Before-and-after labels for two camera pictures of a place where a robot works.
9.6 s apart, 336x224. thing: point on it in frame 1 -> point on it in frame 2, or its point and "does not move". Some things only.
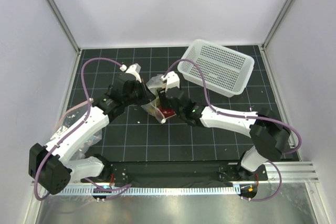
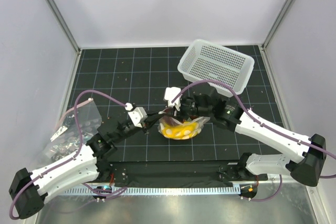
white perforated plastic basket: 226,71 does not move
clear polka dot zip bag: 155,107 -> 181,130
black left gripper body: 139,96 -> 146,125
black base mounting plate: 196,173 does not move
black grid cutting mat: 129,136 does not move
